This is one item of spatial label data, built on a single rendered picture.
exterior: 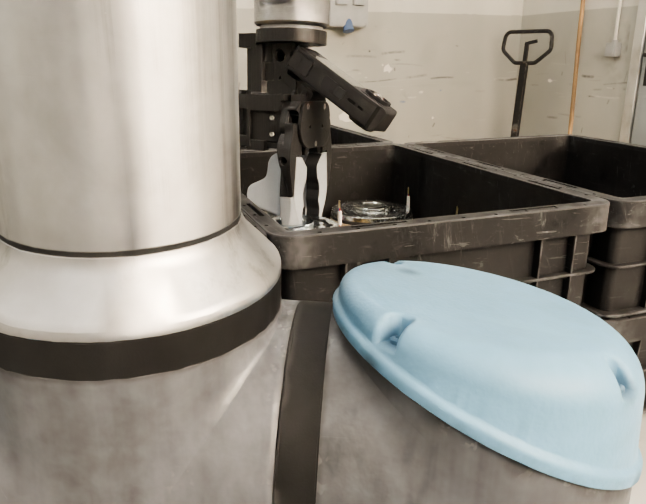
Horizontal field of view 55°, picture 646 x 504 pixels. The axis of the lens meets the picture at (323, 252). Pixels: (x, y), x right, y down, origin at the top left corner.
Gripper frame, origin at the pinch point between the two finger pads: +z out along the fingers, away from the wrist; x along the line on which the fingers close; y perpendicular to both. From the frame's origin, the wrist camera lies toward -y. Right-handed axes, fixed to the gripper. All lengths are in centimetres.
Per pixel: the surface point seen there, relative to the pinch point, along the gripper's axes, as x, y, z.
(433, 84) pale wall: -388, 87, -24
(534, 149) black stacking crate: -41.3, -18.4, -6.8
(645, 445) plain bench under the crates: -1.3, -34.8, 17.1
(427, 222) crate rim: 14.6, -16.7, -5.0
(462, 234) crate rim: 12.5, -18.9, -3.9
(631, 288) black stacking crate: -2.4, -31.7, 2.5
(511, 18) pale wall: -429, 44, -72
